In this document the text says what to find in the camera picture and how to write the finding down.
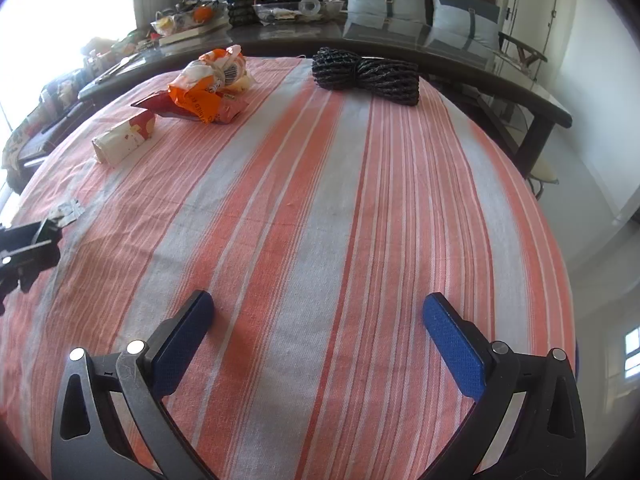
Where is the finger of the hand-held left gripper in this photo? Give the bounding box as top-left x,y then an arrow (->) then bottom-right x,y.
0,244 -> 61,311
0,217 -> 63,254

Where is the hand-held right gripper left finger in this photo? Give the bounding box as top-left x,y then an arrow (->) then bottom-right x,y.
50,289 -> 216,480

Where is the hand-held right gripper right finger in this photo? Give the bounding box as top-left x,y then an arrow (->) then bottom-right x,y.
422,292 -> 588,480

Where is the small silver wrapper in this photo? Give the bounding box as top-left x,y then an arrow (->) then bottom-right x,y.
47,200 -> 83,226

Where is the white red paper cup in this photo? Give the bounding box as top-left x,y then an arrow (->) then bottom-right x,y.
91,110 -> 157,166

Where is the red wrapper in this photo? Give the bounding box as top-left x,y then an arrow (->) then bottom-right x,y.
131,91 -> 176,118

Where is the orange snack bag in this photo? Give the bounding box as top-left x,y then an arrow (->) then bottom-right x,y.
167,49 -> 251,125

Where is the white barcode packet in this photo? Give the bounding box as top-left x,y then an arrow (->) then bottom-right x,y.
207,46 -> 251,92

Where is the black bow-shaped object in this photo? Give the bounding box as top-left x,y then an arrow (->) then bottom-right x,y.
311,46 -> 421,107

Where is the dark wooden chaise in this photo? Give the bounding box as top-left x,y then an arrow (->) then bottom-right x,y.
0,67 -> 91,196

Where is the striped orange white tablecloth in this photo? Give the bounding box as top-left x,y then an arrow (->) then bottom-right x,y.
0,52 -> 576,480

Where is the round stool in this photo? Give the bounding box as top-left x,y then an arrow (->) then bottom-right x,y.
525,152 -> 560,201

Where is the thick book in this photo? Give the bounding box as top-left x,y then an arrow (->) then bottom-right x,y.
159,16 -> 230,46

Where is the glass fruit bowl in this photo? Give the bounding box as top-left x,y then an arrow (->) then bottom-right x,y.
151,1 -> 223,36

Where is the dark glass-top coffee table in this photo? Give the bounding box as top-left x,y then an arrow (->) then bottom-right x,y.
77,20 -> 573,181

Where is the black ribbed vase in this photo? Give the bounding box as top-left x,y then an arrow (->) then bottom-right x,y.
226,0 -> 262,28

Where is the glass tray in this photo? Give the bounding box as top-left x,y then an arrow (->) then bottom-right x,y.
251,0 -> 333,25

